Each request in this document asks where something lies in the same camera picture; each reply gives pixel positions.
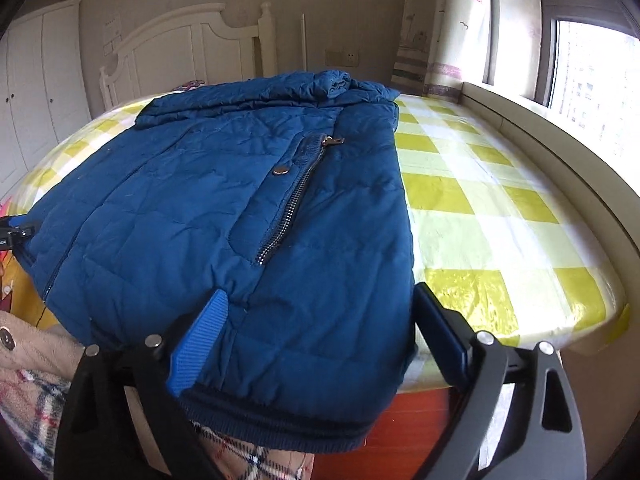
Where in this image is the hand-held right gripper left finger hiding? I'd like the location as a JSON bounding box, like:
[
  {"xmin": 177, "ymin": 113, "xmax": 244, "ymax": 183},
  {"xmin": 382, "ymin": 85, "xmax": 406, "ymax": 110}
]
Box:
[{"xmin": 56, "ymin": 287, "xmax": 231, "ymax": 480}]

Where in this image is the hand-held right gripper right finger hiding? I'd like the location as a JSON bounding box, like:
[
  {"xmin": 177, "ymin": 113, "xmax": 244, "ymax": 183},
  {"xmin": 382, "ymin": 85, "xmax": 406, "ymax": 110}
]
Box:
[{"xmin": 414, "ymin": 282, "xmax": 587, "ymax": 480}]

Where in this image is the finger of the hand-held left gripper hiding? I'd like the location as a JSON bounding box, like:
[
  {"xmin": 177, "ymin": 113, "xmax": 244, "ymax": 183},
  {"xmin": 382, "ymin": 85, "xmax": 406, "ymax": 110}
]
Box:
[{"xmin": 0, "ymin": 214, "xmax": 37, "ymax": 252}]

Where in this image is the blue quilted jacket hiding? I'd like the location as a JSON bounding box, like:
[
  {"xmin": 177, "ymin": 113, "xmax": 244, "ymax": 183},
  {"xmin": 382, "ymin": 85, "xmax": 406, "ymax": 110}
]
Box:
[{"xmin": 22, "ymin": 70, "xmax": 418, "ymax": 453}]

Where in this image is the orange bed base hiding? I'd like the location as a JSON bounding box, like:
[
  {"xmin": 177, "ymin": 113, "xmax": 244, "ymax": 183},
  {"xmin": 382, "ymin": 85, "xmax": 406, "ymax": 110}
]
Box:
[{"xmin": 312, "ymin": 387, "xmax": 453, "ymax": 456}]

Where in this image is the bed with yellow checked sheet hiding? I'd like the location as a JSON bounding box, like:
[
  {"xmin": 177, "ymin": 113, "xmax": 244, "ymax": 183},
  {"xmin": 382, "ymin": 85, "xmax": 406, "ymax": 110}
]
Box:
[{"xmin": 15, "ymin": 92, "xmax": 631, "ymax": 391}]

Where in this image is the white wardrobe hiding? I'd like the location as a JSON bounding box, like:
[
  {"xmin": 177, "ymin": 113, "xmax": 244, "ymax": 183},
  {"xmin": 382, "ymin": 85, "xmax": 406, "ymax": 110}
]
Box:
[{"xmin": 0, "ymin": 0, "xmax": 93, "ymax": 196}]

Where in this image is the cream window sill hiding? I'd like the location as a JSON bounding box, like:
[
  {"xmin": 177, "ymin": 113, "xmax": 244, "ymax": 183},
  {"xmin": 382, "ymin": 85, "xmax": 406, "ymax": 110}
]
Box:
[{"xmin": 460, "ymin": 81, "xmax": 640, "ymax": 356}]

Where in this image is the white bed headboard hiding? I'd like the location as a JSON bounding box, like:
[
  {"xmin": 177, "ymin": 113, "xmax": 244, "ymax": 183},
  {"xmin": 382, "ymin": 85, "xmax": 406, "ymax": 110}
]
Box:
[{"xmin": 99, "ymin": 2, "xmax": 277, "ymax": 108}]

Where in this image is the printed curtain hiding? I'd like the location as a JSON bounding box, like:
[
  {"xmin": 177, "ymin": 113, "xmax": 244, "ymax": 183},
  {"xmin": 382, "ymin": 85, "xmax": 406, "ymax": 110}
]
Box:
[{"xmin": 390, "ymin": 0, "xmax": 501, "ymax": 97}]

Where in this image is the dark framed window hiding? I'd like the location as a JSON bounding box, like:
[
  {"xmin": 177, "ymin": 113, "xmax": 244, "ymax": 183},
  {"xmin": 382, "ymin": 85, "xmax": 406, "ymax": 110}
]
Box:
[{"xmin": 482, "ymin": 0, "xmax": 640, "ymax": 136}]

